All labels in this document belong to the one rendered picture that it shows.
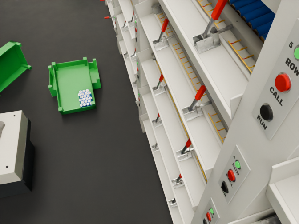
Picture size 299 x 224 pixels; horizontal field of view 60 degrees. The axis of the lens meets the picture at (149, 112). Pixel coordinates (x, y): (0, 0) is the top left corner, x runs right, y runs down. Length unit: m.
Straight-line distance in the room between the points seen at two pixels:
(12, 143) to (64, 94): 0.53
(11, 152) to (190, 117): 0.78
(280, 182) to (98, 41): 1.83
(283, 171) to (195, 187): 0.44
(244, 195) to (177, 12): 0.37
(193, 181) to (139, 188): 0.56
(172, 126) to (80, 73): 0.94
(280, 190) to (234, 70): 0.19
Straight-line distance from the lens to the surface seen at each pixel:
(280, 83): 0.27
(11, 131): 1.23
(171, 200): 1.10
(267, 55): 0.29
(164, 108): 0.87
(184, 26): 0.53
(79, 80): 1.62
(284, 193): 0.34
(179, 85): 0.67
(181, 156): 0.75
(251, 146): 0.35
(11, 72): 1.93
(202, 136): 0.58
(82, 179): 1.32
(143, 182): 1.27
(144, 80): 1.12
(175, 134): 0.81
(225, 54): 0.46
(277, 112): 0.29
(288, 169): 0.32
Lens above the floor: 1.16
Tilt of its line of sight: 51 degrees down
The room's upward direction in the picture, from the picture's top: straight up
